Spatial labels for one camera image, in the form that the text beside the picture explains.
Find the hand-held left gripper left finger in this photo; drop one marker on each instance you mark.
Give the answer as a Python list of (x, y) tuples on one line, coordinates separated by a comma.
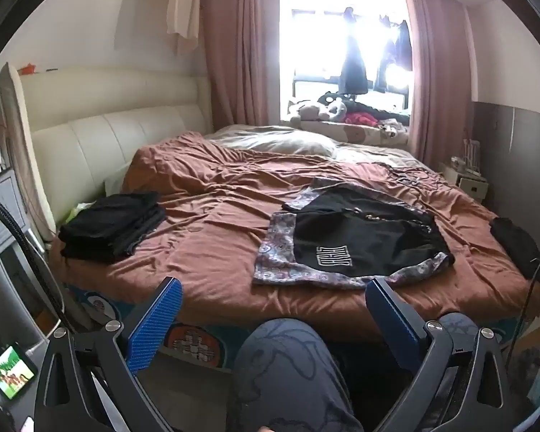
[(155, 324)]

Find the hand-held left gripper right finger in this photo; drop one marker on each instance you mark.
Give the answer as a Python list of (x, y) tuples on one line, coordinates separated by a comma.
[(393, 315)]

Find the black pants with patterned trim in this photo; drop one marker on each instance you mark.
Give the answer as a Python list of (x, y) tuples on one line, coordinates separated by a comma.
[(364, 234)]

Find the dark cloth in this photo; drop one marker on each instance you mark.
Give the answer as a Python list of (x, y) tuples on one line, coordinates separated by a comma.
[(513, 243)]

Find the brown duvet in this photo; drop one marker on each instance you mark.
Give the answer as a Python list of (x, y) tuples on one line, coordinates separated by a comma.
[(216, 234)]

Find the folded black clothes pile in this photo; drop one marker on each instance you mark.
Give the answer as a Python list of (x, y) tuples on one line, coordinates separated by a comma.
[(108, 225)]

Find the person's left leg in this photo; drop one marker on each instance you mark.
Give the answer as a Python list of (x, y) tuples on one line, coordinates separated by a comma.
[(288, 369)]

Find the white nightstand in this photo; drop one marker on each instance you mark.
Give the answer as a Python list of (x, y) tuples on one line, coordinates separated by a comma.
[(470, 184)]

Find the white rack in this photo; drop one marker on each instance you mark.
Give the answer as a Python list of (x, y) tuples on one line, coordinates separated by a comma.
[(472, 157)]

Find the small screen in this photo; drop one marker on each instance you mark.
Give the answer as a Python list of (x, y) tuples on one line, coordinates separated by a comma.
[(9, 371)]

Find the printed window seat cushion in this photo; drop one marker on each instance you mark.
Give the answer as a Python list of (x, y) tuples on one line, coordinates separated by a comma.
[(342, 131)]

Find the cream padded headboard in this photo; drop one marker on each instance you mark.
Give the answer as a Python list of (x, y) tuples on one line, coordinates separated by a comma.
[(117, 135)]

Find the red cloth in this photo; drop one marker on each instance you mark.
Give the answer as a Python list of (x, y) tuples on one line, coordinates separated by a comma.
[(362, 119)]

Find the grey pillow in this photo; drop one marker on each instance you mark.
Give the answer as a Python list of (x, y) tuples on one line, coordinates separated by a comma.
[(274, 141)]

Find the black and white plush toy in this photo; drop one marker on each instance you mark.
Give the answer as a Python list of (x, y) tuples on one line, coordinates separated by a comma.
[(337, 107)]

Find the cream padded side panel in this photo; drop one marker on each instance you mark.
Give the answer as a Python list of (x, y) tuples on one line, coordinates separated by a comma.
[(22, 144)]

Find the pink curtain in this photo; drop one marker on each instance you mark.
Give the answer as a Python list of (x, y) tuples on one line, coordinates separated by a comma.
[(436, 76), (243, 54)]

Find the hanging dark garment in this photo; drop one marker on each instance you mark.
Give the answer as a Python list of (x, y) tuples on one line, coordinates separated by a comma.
[(353, 63), (398, 49)]

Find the window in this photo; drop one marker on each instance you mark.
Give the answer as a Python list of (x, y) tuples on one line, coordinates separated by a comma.
[(315, 31)]

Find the cream hanging cloth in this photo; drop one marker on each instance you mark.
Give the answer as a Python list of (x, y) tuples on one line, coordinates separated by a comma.
[(184, 4)]

